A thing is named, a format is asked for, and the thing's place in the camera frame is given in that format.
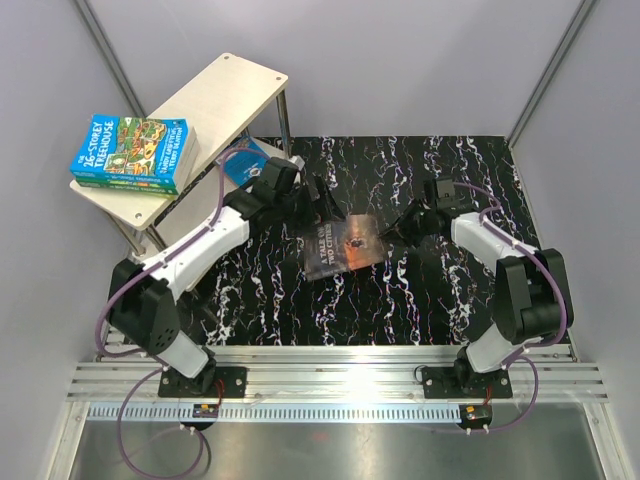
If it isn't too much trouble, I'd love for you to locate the aluminium rail frame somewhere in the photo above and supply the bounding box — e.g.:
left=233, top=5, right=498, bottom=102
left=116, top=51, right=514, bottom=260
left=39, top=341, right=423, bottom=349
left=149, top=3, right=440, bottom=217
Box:
left=47, top=330, right=639, bottom=479

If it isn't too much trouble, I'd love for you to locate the dark green 104-storey treehouse book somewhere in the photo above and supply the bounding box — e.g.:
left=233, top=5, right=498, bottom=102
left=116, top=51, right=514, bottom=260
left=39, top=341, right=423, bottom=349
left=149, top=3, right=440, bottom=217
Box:
left=74, top=176, right=179, bottom=196

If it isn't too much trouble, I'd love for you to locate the white two-tier shelf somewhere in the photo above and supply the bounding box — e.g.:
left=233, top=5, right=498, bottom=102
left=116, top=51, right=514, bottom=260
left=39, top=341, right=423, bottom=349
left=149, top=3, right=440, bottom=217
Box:
left=70, top=53, right=291, bottom=259

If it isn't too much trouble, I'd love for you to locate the blue paperback book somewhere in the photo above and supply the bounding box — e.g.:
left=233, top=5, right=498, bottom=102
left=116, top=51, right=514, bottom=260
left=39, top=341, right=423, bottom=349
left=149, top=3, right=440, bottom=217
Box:
left=223, top=136, right=269, bottom=187

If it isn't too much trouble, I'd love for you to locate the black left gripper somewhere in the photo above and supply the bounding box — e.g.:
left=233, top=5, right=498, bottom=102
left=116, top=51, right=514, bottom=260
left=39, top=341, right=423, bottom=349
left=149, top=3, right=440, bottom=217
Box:
left=274, top=175, right=344, bottom=238

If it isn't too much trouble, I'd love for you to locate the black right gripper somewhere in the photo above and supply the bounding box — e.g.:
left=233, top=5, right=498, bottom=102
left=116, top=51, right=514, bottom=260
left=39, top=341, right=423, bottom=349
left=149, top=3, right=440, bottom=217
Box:
left=378, top=199, right=436, bottom=250

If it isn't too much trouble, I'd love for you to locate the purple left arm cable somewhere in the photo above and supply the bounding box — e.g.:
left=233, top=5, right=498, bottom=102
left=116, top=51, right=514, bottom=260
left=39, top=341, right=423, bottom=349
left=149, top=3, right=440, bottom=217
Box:
left=94, top=147, right=261, bottom=475

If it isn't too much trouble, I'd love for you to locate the dark tale of two cities book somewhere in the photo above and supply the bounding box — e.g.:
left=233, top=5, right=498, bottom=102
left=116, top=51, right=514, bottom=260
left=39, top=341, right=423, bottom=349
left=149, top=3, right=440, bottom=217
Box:
left=303, top=214, right=387, bottom=281

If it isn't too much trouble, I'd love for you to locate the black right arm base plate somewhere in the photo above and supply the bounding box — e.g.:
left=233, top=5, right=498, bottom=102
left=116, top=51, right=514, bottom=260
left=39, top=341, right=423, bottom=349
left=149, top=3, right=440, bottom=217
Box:
left=419, top=366, right=513, bottom=400

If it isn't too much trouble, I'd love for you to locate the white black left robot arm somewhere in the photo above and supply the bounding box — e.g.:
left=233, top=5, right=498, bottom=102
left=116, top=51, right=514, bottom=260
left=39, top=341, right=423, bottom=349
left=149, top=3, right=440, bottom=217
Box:
left=101, top=157, right=344, bottom=397

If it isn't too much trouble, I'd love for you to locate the blue 26-storey treehouse book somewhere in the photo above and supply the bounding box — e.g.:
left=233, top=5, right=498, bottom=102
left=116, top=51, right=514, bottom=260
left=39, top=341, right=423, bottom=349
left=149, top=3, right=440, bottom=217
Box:
left=70, top=114, right=198, bottom=191

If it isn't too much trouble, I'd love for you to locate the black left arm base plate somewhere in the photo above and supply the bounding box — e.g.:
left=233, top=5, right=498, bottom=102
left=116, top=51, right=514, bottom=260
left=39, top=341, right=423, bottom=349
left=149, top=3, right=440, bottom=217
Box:
left=158, top=366, right=248, bottom=399

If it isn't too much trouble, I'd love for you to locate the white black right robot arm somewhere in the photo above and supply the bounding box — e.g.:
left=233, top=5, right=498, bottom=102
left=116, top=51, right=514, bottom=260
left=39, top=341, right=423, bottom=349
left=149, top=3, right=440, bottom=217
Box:
left=380, top=177, right=574, bottom=399

